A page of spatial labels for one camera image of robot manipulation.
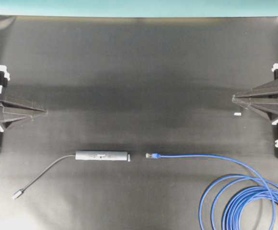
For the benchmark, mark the grey USB hub with cable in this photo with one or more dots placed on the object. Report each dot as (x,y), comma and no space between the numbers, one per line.
(80,155)

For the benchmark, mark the black table mat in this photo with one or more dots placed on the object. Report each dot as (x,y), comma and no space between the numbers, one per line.
(135,85)

